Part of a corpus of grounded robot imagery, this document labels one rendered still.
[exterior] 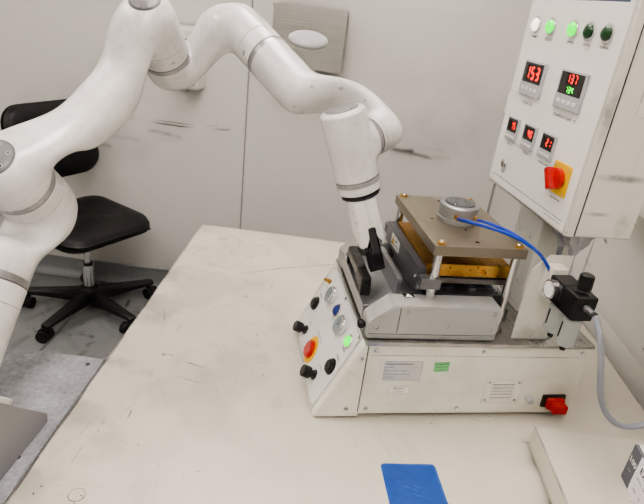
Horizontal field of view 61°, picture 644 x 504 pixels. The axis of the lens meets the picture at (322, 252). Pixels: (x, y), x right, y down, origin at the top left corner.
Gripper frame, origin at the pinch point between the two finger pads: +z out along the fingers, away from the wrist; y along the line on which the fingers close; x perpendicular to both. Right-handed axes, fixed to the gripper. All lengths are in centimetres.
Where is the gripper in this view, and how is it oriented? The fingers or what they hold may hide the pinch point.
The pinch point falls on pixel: (375, 260)
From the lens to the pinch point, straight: 112.6
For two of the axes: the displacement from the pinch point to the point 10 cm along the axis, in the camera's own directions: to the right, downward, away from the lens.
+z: 2.3, 8.6, 4.5
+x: 9.6, -2.7, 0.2
